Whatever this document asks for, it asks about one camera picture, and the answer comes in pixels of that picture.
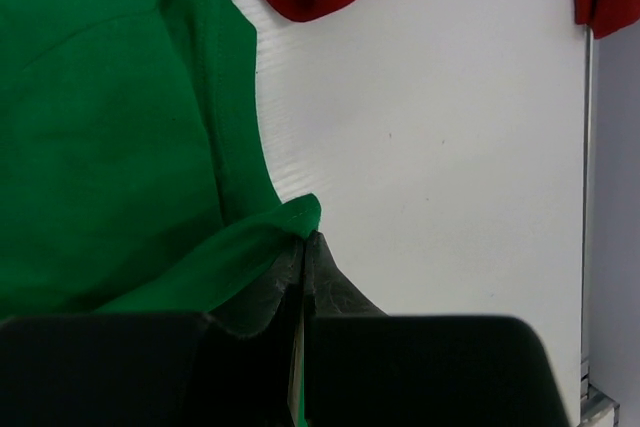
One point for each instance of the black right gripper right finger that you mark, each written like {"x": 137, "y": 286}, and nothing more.
{"x": 328, "y": 292}

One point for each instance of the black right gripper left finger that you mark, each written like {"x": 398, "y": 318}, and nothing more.
{"x": 252, "y": 310}

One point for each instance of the green t-shirt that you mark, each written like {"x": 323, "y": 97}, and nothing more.
{"x": 135, "y": 199}

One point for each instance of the aluminium rail right side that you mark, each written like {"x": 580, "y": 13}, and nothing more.
{"x": 596, "y": 407}

